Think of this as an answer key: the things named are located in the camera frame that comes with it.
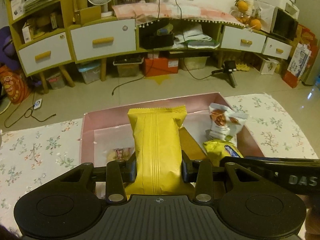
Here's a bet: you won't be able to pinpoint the wooden cabinet with white drawers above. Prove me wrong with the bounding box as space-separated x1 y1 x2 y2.
5 0 294 77

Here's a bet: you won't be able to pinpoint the purple plush toy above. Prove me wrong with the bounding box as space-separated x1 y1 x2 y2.
0 26 21 71

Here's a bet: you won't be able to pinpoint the black camera on tripod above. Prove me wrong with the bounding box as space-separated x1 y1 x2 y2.
211 61 237 88

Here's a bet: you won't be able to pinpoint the oranges on stand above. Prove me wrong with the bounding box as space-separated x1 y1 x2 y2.
231 0 262 31

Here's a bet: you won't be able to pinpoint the pink silver cardboard box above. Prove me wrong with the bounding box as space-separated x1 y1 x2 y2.
80 91 266 168

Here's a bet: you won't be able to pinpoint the white pecan snack packet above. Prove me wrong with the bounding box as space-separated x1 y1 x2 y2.
206 103 249 141

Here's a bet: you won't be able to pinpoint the yellow snack bag plain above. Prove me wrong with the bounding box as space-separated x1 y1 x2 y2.
125 106 194 196

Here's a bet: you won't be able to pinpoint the orange printed bag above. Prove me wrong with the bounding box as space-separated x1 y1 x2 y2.
1 65 31 104

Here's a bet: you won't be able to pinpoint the clear plastic storage bin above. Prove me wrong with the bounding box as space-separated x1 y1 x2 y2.
113 56 144 77

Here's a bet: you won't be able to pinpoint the yellow cracker bag blue logo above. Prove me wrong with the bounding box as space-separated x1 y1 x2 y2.
203 139 243 166

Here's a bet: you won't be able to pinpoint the red storage box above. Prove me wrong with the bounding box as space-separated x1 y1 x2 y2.
142 57 178 77

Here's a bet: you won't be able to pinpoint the orange biscuit packet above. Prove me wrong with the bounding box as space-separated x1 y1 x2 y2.
106 147 135 162

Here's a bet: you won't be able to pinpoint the floral tablecloth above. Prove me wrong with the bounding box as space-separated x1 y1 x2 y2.
1 94 317 234

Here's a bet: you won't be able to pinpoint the pink cloth runner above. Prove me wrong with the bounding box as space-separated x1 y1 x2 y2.
112 2 244 27

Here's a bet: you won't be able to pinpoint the black power cable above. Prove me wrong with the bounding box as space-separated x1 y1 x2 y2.
111 0 226 96

